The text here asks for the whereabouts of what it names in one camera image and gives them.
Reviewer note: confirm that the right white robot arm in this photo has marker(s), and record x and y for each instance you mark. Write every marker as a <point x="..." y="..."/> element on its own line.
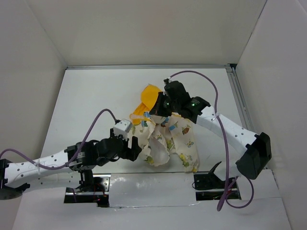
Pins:
<point x="254" y="149"/>

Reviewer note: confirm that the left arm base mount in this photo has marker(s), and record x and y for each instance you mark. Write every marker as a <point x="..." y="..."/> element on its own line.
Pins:
<point x="92" y="188"/>

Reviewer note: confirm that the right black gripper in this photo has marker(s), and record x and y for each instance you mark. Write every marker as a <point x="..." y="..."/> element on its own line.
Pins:
<point x="157" y="109"/>

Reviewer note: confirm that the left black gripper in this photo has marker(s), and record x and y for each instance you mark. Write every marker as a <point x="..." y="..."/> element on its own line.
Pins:
<point x="131" y="153"/>

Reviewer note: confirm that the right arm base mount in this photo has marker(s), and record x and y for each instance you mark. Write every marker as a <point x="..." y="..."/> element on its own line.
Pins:
<point x="207" y="185"/>

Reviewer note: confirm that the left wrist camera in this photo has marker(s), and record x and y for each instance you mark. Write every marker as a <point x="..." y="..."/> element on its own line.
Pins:
<point x="122" y="127"/>

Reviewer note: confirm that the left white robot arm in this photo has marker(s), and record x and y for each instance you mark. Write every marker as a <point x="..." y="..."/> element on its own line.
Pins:
<point x="16" y="178"/>

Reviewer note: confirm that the yellow and cream baby jacket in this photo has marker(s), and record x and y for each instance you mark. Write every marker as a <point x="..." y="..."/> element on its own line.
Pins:
<point x="160" y="137"/>

